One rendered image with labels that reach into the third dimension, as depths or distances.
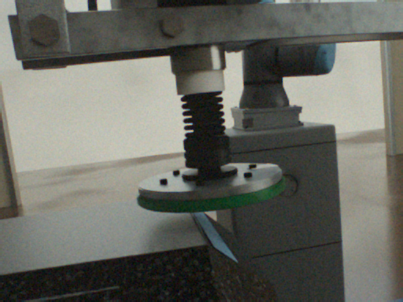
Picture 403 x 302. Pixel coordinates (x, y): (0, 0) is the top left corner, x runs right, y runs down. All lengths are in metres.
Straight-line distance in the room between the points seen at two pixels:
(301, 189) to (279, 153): 0.15
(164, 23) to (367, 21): 0.32
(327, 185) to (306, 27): 0.98
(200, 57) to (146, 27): 0.09
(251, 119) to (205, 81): 0.96
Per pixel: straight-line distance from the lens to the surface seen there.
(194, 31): 0.59
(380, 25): 0.75
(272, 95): 1.60
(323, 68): 1.55
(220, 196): 0.56
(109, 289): 0.52
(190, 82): 0.62
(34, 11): 0.55
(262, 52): 1.60
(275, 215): 1.53
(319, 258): 1.64
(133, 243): 0.58
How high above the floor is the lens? 0.97
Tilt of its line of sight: 9 degrees down
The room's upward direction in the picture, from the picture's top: 5 degrees counter-clockwise
